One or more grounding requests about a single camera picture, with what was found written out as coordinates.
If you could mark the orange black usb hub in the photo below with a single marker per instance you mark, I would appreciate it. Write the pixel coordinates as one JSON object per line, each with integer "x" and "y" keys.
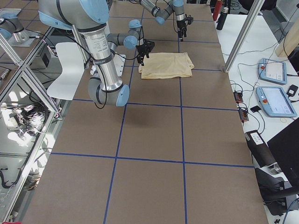
{"x": 238, "y": 97}

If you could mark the black water bottle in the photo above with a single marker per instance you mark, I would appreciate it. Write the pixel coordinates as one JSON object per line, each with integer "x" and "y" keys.
{"x": 222, "y": 18}

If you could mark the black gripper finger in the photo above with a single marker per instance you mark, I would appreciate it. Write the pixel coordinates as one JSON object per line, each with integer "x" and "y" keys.
{"x": 140, "y": 59}
{"x": 182, "y": 35}

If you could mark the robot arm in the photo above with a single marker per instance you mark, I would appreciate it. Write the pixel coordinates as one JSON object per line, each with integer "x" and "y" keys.
{"x": 90, "y": 18}
{"x": 173, "y": 7}

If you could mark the blue teach pendant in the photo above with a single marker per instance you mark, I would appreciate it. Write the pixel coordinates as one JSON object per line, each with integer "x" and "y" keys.
{"x": 272, "y": 71}
{"x": 275, "y": 102}

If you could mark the black cylinder device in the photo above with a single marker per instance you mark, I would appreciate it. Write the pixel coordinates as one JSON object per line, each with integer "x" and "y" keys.
{"x": 259, "y": 148}

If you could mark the black monitor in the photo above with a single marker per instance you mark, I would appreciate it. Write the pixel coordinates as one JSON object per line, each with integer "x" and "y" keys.
{"x": 284, "y": 147}

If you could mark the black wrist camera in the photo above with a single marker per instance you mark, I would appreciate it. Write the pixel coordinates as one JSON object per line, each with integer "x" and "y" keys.
{"x": 190, "y": 20}

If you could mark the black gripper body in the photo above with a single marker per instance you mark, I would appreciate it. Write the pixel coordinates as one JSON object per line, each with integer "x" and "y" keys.
{"x": 141, "y": 49}
{"x": 180, "y": 24}

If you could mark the red water bottle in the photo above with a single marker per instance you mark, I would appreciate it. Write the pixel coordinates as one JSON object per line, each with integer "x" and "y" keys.
{"x": 217, "y": 8}

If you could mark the blue teach pendant far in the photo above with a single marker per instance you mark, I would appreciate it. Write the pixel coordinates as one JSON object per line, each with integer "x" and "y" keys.
{"x": 272, "y": 71}

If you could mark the aluminium frame post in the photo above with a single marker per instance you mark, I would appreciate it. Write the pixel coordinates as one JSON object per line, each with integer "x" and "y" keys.
{"x": 253, "y": 12}

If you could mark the blue teach pendant near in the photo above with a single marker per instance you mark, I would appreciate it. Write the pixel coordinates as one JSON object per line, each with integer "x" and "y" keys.
{"x": 275, "y": 102}

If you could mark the cream long-sleeve graphic shirt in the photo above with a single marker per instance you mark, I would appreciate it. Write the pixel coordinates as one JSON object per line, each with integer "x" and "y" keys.
{"x": 166, "y": 65}

